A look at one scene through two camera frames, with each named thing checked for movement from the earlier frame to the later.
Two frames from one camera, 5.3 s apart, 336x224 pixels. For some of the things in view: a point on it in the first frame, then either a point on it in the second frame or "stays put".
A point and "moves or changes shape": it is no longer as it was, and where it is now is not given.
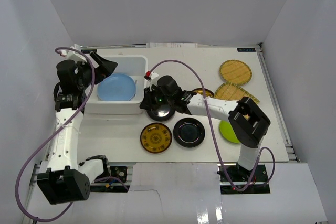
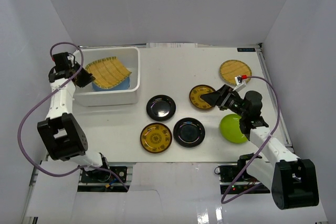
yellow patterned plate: x=156 y=138 stays put
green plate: x=228 y=131 stays put
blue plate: x=117 y=87 moves or changes shape
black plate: x=189 y=132 stays put
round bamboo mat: x=235 y=71 stays put
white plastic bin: x=118 y=86 moves or changes shape
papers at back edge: x=171 y=45 stays put
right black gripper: x=148 y=100 → x=226 y=92
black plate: x=160 y=113 stays put
